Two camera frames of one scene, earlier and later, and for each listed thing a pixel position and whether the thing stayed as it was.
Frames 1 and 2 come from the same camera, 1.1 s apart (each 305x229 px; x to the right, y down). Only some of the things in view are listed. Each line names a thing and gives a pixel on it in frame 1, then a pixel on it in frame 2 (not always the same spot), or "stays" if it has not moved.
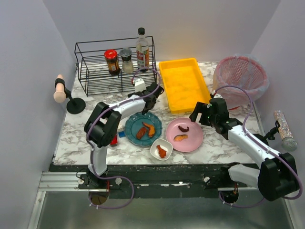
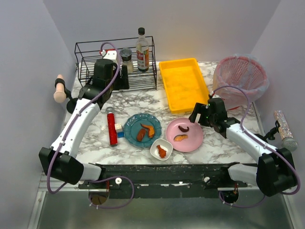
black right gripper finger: x=198 y=109 stays
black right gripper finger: x=205 y=117 stays
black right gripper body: x=201 y=111 stays
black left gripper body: x=149 y=102 to x=123 y=78
